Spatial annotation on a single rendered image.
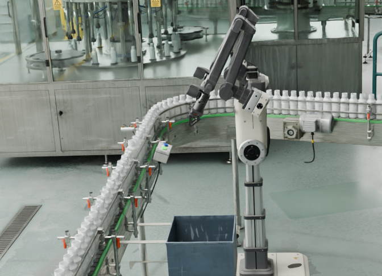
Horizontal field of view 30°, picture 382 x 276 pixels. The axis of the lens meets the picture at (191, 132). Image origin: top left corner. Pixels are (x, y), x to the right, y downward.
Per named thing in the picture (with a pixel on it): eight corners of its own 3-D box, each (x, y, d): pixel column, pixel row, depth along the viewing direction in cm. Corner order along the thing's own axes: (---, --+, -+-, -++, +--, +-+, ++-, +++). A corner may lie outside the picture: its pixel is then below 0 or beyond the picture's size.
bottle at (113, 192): (105, 213, 351) (102, 182, 347) (116, 210, 354) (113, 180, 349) (109, 217, 346) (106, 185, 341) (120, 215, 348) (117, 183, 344)
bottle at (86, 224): (79, 258, 305) (75, 223, 301) (91, 254, 309) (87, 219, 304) (86, 263, 301) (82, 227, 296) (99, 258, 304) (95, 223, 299)
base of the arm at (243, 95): (254, 87, 391) (244, 106, 394) (241, 80, 390) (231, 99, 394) (254, 91, 382) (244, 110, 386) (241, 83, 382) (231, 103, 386)
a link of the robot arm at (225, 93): (260, 25, 371) (260, 22, 380) (235, 16, 370) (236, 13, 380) (229, 102, 385) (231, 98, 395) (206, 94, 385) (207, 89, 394)
